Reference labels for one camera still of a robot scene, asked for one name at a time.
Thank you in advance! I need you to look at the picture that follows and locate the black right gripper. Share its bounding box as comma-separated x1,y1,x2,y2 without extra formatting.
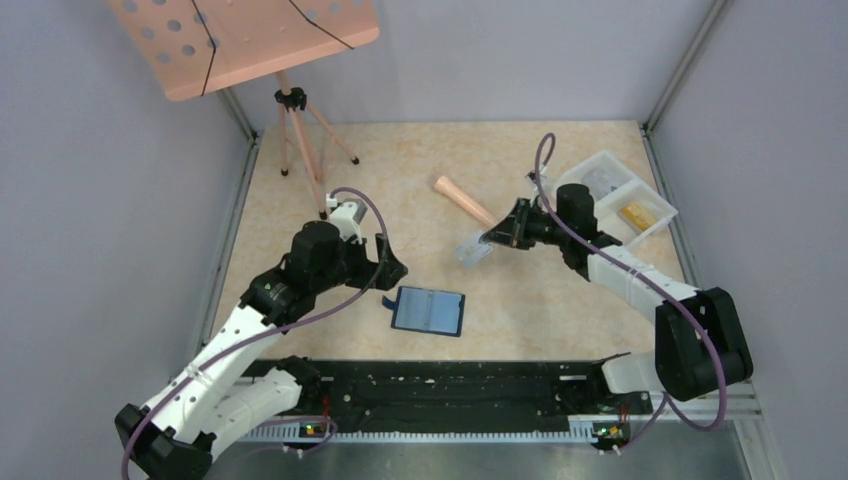
484,197,571,250

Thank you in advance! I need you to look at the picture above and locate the white VIP card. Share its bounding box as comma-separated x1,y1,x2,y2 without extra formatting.
454,231,493,268

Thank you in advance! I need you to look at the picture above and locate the white plastic divided tray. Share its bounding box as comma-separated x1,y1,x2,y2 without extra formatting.
548,150,678,251

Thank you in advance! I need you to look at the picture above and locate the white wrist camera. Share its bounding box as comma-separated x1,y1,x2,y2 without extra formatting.
326,195,368,244
525,169,548,190

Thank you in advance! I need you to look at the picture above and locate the silver card in tray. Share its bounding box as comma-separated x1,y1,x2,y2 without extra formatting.
582,167,626,200

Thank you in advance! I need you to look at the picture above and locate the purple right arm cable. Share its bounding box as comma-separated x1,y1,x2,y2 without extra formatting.
526,133,730,455

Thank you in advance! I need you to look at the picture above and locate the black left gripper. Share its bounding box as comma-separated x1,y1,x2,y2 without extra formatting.
313,230,407,293

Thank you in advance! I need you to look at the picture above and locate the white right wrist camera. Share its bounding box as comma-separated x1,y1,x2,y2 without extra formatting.
525,169,548,190

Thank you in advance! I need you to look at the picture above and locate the pink music stand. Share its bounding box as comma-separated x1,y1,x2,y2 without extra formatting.
109,0,380,218

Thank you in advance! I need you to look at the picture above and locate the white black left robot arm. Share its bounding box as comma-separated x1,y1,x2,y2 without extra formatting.
114,220,408,479

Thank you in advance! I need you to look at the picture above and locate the pink tapered stick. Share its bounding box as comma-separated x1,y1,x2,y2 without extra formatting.
430,174,497,229

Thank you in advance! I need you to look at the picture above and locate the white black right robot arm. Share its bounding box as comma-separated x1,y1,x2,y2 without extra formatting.
481,184,754,412

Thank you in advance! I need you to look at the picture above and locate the blue card holder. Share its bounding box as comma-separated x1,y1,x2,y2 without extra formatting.
381,286,466,337

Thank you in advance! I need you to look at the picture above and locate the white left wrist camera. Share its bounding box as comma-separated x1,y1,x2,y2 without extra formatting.
326,195,368,244

